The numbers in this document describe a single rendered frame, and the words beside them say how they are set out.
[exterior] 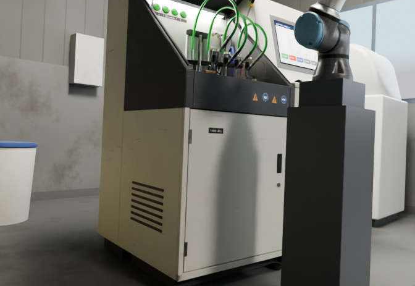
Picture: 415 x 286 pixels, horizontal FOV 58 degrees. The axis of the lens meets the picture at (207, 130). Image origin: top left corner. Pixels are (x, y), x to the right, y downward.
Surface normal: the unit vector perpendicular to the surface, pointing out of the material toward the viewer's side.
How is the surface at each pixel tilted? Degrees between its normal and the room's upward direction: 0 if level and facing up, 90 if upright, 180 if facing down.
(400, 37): 90
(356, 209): 90
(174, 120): 90
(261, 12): 76
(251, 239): 90
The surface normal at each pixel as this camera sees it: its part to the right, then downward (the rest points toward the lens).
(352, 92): 0.68, 0.02
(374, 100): -0.69, -0.04
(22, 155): 0.89, 0.10
